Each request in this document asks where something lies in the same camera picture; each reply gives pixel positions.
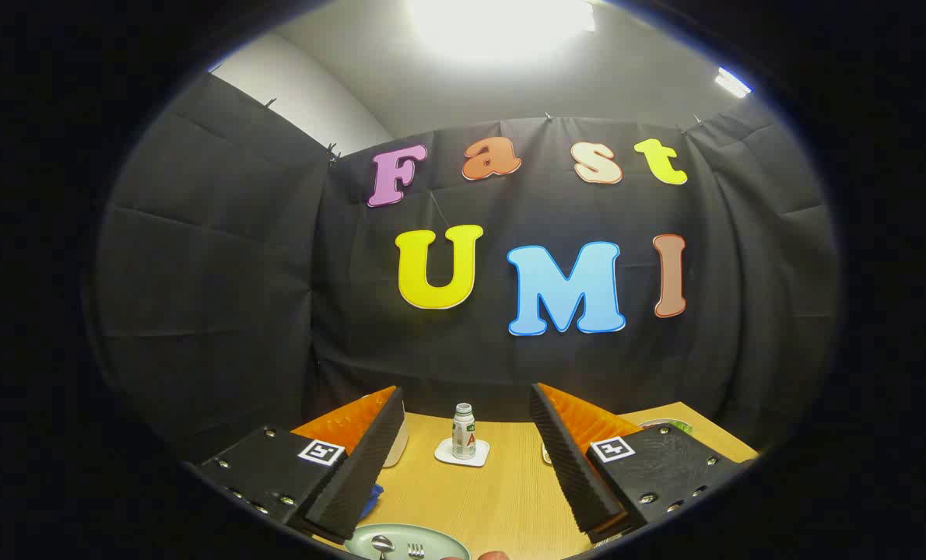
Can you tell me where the large ceiling light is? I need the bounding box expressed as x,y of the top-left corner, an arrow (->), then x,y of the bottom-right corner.
405,0 -> 596,65

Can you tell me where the small white drink bottle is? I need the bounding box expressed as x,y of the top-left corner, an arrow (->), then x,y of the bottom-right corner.
452,403 -> 477,460

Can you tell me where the cream toaster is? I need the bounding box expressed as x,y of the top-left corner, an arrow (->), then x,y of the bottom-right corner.
384,412 -> 409,468

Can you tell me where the pale green plate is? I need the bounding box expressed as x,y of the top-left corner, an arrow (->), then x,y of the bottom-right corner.
345,523 -> 472,560

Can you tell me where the small ceiling light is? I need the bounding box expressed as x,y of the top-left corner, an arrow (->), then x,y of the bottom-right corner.
714,67 -> 752,99

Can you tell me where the white square coaster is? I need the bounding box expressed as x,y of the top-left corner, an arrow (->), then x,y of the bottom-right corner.
434,438 -> 490,468

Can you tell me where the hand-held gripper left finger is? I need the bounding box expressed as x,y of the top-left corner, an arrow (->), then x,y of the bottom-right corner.
187,385 -> 405,545

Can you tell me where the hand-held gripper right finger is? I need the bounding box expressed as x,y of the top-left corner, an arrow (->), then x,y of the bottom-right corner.
529,381 -> 752,545

